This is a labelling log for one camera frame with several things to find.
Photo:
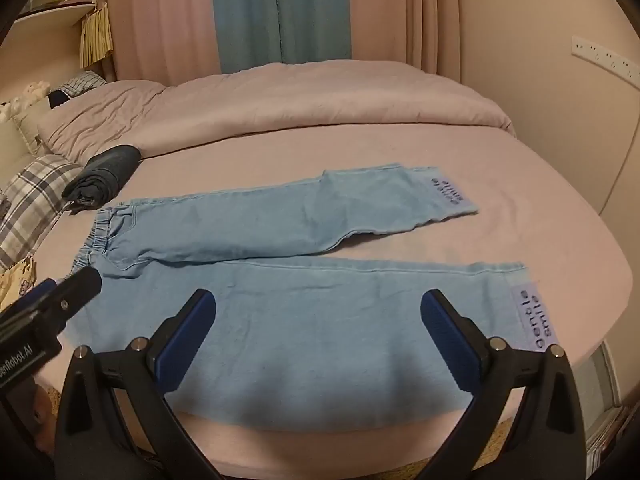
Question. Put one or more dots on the blue curtain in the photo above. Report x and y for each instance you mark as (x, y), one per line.
(280, 10)

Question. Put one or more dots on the white stuffed toy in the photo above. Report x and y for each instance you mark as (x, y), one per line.
(34, 91)

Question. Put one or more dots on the pink duvet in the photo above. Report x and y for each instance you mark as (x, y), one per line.
(300, 105)

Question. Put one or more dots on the cream pillow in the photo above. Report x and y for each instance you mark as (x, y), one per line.
(29, 127)

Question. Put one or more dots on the stack of papers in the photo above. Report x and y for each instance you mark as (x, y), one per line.
(607, 430)

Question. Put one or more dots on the dark grey folded clothing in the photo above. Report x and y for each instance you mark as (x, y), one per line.
(105, 170)

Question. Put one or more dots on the pink curtain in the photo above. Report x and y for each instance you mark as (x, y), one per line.
(160, 15)
(405, 10)

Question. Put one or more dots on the yellow fringed cloth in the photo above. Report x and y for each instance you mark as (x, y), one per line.
(97, 35)

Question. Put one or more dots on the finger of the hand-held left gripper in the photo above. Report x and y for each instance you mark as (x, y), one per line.
(77, 285)
(37, 294)

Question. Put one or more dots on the grey plaid pillow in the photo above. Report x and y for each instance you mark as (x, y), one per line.
(35, 195)

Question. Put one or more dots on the white shelf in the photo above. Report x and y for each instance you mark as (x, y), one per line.
(55, 11)

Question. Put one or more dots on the yellow printed cloth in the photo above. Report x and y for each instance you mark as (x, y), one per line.
(15, 280)

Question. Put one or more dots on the light blue denim pants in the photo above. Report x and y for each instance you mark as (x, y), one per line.
(300, 320)

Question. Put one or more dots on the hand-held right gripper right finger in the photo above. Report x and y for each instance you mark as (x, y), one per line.
(447, 340)

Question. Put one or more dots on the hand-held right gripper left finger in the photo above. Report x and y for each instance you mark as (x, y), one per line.
(185, 345)

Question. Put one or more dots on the blue checked pillow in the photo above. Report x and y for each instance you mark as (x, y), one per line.
(82, 84)

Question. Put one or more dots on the white power strip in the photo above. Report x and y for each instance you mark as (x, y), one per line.
(605, 55)

